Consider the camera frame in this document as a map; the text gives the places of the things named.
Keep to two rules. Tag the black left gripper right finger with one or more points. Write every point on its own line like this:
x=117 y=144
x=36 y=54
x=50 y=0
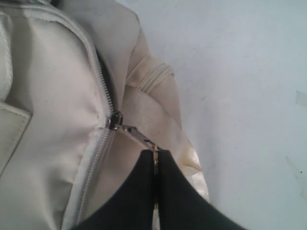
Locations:
x=180 y=206

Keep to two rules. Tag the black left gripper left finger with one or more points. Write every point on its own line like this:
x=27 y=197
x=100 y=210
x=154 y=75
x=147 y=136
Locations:
x=132 y=205

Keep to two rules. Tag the cream duffel bag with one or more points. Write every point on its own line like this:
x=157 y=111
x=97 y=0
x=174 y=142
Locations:
x=66 y=66

